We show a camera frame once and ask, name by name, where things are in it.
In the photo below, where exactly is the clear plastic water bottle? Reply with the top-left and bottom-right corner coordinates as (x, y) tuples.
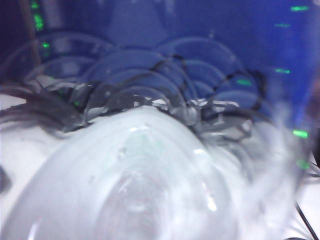
(0, 27), (320, 240)

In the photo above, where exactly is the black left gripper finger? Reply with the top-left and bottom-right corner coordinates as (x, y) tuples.
(0, 166), (12, 195)

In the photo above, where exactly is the black cable bundle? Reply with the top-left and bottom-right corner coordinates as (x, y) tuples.
(0, 53), (276, 148)

